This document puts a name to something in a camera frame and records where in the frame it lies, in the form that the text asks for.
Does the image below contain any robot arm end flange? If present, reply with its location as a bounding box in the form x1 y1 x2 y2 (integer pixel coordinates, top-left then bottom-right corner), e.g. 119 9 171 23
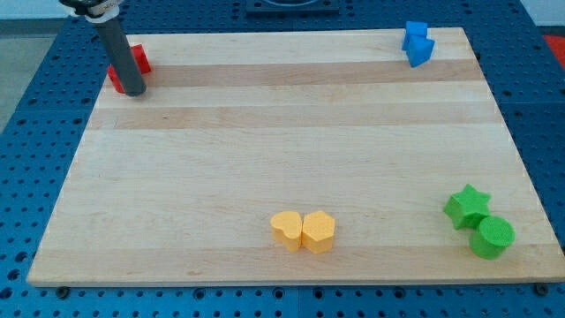
58 0 124 24

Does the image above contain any wooden board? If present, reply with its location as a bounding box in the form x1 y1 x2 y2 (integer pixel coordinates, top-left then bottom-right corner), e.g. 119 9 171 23
27 27 564 287

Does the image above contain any blue cube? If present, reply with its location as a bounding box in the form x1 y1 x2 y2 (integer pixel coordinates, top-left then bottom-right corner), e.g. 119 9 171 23
402 21 428 51

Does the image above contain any yellow heart block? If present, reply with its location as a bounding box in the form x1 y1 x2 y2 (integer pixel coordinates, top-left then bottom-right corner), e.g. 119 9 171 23
270 211 303 252

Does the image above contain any yellow hexagon block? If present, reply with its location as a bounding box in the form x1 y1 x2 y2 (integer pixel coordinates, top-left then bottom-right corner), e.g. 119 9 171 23
302 210 335 254

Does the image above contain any blue triangular block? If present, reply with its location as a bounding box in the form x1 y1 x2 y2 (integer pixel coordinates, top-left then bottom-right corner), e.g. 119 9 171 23
406 35 435 68

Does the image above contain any red block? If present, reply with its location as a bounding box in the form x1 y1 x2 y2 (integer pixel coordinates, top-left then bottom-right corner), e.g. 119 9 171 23
107 43 152 94

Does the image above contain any green star block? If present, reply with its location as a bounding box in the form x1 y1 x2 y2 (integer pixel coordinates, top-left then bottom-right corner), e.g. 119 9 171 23
443 184 491 230

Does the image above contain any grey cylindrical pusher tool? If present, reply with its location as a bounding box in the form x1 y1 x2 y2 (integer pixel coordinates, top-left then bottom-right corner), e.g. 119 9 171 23
94 18 147 96

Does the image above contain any green cylinder block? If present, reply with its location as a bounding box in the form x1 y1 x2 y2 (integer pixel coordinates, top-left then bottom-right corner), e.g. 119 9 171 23
469 216 516 260

